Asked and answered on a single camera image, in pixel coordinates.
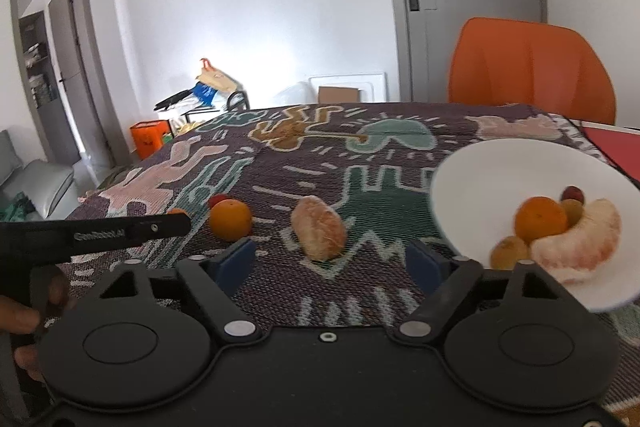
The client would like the blue bag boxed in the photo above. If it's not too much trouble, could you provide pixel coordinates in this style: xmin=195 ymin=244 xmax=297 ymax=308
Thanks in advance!
xmin=192 ymin=83 xmax=218 ymax=105

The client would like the printed woven blanket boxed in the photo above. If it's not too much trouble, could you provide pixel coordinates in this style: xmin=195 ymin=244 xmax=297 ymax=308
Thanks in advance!
xmin=77 ymin=103 xmax=640 ymax=427

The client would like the orange chair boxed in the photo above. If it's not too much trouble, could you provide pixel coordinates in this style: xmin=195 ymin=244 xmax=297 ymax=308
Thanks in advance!
xmin=447 ymin=18 xmax=617 ymax=126

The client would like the orange box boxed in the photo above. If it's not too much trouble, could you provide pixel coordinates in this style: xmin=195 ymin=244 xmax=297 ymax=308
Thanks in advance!
xmin=130 ymin=119 xmax=173 ymax=160

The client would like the cardboard box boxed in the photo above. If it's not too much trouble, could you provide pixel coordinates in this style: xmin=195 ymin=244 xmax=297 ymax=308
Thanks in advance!
xmin=318 ymin=86 xmax=361 ymax=104

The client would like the grey sofa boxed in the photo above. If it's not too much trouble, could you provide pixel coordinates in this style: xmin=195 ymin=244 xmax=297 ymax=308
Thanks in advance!
xmin=0 ymin=129 xmax=76 ymax=223

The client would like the white board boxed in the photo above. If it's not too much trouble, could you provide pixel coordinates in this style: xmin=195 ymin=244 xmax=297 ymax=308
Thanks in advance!
xmin=308 ymin=71 xmax=388 ymax=104

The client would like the open grey door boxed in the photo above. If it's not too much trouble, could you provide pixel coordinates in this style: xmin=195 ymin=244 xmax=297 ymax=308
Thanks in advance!
xmin=47 ymin=0 xmax=86 ymax=158

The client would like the shelf with items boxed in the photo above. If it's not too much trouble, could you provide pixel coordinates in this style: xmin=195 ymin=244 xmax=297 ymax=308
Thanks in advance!
xmin=19 ymin=11 xmax=58 ymax=108

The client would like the long peeled pomelo segment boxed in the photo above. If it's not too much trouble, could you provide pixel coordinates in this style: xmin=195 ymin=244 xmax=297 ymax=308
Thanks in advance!
xmin=530 ymin=198 xmax=623 ymax=285

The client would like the orange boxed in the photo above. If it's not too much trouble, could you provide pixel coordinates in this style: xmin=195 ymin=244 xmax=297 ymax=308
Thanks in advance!
xmin=515 ymin=196 xmax=569 ymax=242
xmin=209 ymin=199 xmax=252 ymax=242

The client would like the person's left hand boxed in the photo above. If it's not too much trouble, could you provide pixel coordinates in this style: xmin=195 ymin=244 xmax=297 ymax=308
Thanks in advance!
xmin=0 ymin=267 xmax=76 ymax=383

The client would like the paper bag with orange handles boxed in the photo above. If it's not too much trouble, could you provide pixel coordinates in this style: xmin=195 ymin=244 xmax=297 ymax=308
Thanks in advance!
xmin=194 ymin=58 xmax=238 ymax=92

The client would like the white bowl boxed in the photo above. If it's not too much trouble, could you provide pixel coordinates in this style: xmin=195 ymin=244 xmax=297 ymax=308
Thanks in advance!
xmin=430 ymin=139 xmax=640 ymax=314

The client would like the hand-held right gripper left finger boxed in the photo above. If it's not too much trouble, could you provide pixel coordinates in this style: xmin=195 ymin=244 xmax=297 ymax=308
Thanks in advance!
xmin=70 ymin=238 xmax=263 ymax=348

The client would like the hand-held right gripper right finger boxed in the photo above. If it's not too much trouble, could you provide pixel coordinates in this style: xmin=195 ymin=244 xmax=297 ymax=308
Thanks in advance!
xmin=392 ymin=241 xmax=583 ymax=348

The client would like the orange printed mat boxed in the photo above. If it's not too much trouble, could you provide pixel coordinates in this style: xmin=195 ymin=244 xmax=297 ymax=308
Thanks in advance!
xmin=582 ymin=122 xmax=640 ymax=185

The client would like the flat black object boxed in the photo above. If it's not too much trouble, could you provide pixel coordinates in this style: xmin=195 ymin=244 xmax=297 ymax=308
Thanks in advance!
xmin=154 ymin=89 xmax=193 ymax=112

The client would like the round peeled pomelo segment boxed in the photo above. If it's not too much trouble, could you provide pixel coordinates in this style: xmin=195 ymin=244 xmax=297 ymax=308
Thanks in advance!
xmin=291 ymin=195 xmax=347 ymax=262

